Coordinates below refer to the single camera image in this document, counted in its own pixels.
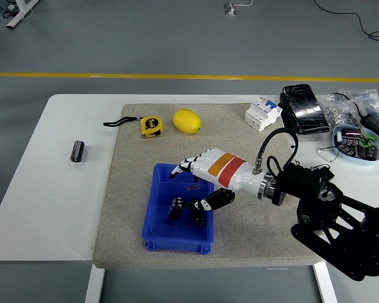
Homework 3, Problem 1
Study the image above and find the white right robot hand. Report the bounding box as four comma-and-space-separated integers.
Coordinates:
169, 147, 267, 213

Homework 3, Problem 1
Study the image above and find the dark cylindrical battery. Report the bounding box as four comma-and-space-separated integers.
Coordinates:
70, 140, 85, 163
192, 205, 207, 227
167, 197, 186, 221

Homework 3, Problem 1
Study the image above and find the blue plastic box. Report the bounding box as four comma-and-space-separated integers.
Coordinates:
140, 162, 216, 255

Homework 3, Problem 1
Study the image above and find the grey-brown mat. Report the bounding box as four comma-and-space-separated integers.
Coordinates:
91, 103, 325, 270

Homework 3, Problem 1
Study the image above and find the white circuit breaker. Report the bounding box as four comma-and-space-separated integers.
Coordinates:
244, 97, 283, 133

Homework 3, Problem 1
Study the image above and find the yellow lemon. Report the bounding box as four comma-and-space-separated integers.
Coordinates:
172, 108, 202, 134

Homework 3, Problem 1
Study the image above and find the yellow tape measure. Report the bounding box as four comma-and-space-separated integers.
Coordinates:
102, 116, 164, 139

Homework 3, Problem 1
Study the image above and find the black wrapped device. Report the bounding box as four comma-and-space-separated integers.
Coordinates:
277, 84, 331, 136

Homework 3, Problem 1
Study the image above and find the light blue bowl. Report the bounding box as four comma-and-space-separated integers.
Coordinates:
332, 124, 379, 165

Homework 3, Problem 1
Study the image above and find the clear bag of nuts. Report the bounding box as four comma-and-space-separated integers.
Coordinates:
322, 93, 359, 127

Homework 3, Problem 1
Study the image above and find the large maroon capacitor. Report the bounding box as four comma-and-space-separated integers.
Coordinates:
340, 127, 362, 139

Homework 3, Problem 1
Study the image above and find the green terminal block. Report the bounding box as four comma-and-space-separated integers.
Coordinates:
359, 134, 376, 148

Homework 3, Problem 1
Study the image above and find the white table leg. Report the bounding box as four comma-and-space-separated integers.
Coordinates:
84, 263, 105, 303
313, 262, 338, 303

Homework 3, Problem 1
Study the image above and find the black power adapter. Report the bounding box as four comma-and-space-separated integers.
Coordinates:
359, 114, 379, 140

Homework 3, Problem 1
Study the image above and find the clear bag of screws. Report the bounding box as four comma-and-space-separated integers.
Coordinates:
339, 88, 379, 121

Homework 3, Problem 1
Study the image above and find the white floor stand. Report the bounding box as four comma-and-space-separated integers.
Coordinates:
6, 0, 40, 30

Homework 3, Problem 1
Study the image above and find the thin black wire loop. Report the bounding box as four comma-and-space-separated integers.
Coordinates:
318, 146, 340, 163

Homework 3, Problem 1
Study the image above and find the black floor cable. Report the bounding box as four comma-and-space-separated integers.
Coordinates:
312, 0, 379, 48

